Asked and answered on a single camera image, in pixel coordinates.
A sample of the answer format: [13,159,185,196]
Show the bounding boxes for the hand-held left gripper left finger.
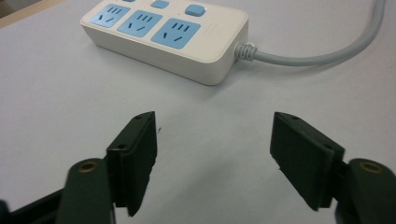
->
[106,110,158,217]

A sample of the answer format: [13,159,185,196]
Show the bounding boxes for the white power strip blue sockets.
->
[79,0,249,87]

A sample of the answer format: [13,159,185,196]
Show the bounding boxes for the grey power strip cable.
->
[233,0,388,67]

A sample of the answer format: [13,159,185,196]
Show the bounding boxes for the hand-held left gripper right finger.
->
[269,111,346,212]

